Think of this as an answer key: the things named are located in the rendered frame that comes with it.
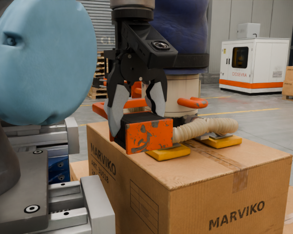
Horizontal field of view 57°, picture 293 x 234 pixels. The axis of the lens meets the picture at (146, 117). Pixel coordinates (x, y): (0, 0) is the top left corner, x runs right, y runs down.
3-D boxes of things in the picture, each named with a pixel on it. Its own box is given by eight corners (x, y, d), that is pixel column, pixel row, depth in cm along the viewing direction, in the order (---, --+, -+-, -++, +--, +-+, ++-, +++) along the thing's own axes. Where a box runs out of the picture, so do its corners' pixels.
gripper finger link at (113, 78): (123, 110, 47) (137, 63, 47) (127, 112, 46) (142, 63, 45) (98, 103, 45) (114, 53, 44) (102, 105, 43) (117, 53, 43)
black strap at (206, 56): (225, 67, 78) (225, 53, 78) (156, 69, 68) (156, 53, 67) (180, 65, 98) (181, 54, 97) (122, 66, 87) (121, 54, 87)
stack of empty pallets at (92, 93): (129, 97, 780) (128, 51, 750) (90, 99, 744) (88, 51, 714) (118, 91, 898) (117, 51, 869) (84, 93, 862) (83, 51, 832)
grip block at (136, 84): (152, 96, 106) (152, 81, 105) (130, 98, 102) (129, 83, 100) (143, 94, 113) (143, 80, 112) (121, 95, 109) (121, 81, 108)
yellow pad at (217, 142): (242, 144, 80) (243, 127, 79) (216, 149, 75) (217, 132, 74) (177, 120, 109) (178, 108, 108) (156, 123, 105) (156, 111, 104)
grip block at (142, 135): (173, 146, 46) (173, 118, 45) (127, 155, 43) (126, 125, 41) (149, 134, 54) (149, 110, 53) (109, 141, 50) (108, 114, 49)
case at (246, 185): (277, 278, 82) (293, 154, 73) (166, 343, 63) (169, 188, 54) (169, 191, 133) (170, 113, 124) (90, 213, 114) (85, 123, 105)
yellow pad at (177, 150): (190, 155, 71) (191, 137, 70) (158, 162, 67) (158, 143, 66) (136, 126, 101) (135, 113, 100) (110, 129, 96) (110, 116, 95)
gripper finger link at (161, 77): (168, 97, 51) (154, 52, 47) (172, 98, 49) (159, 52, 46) (147, 108, 49) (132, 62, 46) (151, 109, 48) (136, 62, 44)
